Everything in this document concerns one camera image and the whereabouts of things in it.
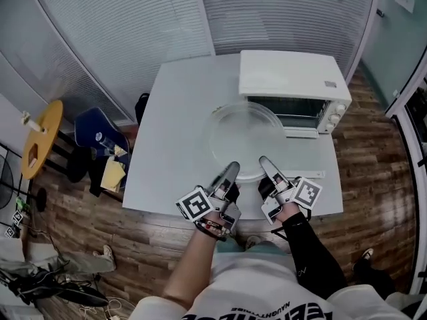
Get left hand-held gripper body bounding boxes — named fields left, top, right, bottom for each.
left=175, top=183, right=242, bottom=238

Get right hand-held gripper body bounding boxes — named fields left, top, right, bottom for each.
left=258, top=176, right=323, bottom=226

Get clear glass round plate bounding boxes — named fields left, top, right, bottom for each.
left=202, top=101, right=288, bottom=183

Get person's left forearm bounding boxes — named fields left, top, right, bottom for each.
left=162, top=230, right=218, bottom=308

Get person's right forearm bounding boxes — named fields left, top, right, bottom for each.
left=282, top=211, right=348, bottom=301

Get white toaster oven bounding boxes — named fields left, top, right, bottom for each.
left=239, top=49, right=353, bottom=179

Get person's left hand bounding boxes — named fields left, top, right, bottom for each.
left=198, top=211, right=222, bottom=228

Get person's right hand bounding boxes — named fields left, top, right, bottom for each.
left=275, top=201, right=303, bottom=223

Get person's light blue jeans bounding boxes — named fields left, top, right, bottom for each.
left=215, top=238, right=291, bottom=256

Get yellow paper envelope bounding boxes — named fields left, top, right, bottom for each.
left=99, top=158, right=127, bottom=193

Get black cloth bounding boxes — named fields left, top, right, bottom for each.
left=88, top=151, right=111, bottom=198

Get person's white printed shirt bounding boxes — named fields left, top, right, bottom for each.
left=133, top=251, right=427, bottom=320

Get black backpack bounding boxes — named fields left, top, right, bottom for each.
left=135, top=93, right=151, bottom=126

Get clear plastic water bottle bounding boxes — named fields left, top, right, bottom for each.
left=95, top=131, right=116, bottom=149

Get black round stool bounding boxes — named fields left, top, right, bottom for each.
left=66, top=147, right=93, bottom=183

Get blue chair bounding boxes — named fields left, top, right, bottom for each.
left=73, top=107, right=131, bottom=203

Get black office chair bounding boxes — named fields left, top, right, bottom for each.
left=0, top=267, right=109, bottom=308

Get yellow round table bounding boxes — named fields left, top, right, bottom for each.
left=20, top=99, right=64, bottom=180

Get white vase with flowers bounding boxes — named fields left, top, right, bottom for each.
left=20, top=110, right=48, bottom=133

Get black floor fan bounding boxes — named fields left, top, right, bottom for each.
left=0, top=153, right=16, bottom=211

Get beaded wrist bracelet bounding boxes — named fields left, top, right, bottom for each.
left=194, top=217, right=231, bottom=241

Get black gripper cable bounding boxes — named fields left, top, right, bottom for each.
left=270, top=208, right=313, bottom=243

